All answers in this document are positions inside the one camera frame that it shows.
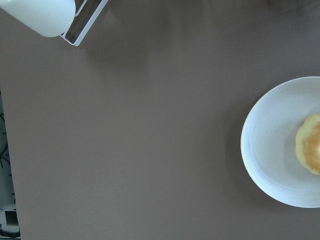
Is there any white round plate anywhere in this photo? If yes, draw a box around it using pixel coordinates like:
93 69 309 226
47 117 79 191
240 76 320 208

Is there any white wire cup rack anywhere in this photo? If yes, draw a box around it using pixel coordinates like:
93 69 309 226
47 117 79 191
60 0 109 47

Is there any glazed ring donut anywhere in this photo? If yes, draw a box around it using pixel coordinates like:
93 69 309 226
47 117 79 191
295 112 320 175

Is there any white cup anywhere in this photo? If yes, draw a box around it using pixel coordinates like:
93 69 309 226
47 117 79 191
0 0 76 38

